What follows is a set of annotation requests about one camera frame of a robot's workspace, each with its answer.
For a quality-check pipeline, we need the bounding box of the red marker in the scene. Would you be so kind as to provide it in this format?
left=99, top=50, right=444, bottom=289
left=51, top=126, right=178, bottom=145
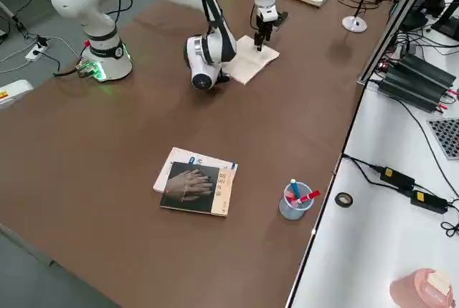
left=292, top=190, right=321, bottom=205

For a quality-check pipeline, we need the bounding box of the white and blue book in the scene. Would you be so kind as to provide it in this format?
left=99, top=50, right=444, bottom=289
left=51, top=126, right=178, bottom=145
left=153, top=146, right=240, bottom=194

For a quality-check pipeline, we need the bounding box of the dark hands cover book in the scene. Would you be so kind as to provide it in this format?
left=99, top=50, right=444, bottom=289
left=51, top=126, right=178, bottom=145
left=159, top=161, right=234, bottom=218

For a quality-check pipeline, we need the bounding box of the pink pen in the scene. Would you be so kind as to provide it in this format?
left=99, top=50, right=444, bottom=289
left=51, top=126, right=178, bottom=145
left=285, top=192, right=303, bottom=209

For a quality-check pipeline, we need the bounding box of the clear plastic pen cup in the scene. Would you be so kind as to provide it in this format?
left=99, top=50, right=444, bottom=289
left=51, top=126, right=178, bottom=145
left=278, top=182, right=314, bottom=220

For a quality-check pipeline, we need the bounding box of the black finned power supply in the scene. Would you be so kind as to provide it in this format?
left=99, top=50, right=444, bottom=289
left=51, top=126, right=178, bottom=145
left=378, top=52, right=457, bottom=112

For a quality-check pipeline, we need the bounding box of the black tape roll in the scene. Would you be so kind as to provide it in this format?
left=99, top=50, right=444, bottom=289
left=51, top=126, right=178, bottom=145
left=335, top=192, right=354, bottom=208

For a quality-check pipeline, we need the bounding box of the white power strip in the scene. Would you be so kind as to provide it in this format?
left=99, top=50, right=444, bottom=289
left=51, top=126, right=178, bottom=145
left=24, top=42, right=50, bottom=62

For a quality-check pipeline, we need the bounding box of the black power adapter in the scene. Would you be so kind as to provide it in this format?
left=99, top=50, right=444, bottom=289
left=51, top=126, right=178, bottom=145
left=379, top=166, right=416, bottom=190

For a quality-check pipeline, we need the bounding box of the checkered calibration board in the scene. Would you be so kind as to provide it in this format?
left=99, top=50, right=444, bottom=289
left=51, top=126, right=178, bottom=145
left=426, top=117, right=459, bottom=161

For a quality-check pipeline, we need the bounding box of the white control box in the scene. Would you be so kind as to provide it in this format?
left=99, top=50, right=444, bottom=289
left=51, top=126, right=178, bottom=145
left=0, top=79, right=35, bottom=109

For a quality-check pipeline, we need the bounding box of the black adapter yellow label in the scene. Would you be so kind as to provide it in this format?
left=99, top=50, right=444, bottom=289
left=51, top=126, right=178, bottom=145
left=410, top=189, right=449, bottom=215

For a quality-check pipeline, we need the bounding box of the pink container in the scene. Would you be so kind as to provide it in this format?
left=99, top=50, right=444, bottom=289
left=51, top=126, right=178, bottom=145
left=389, top=268, right=453, bottom=308

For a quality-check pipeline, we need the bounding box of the aluminium divider post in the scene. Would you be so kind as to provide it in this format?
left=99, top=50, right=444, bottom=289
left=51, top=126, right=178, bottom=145
left=356, top=0, right=437, bottom=85

